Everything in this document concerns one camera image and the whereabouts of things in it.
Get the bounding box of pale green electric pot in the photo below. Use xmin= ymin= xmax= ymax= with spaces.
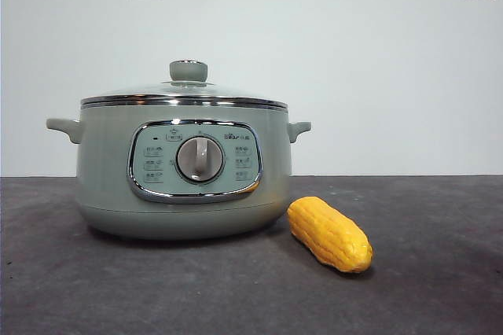
xmin=46 ymin=101 xmax=313 ymax=241

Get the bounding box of yellow corn cob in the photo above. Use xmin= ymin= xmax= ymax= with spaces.
xmin=286 ymin=196 xmax=374 ymax=274

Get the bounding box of glass lid with green knob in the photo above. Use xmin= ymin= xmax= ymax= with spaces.
xmin=80 ymin=59 xmax=289 ymax=110

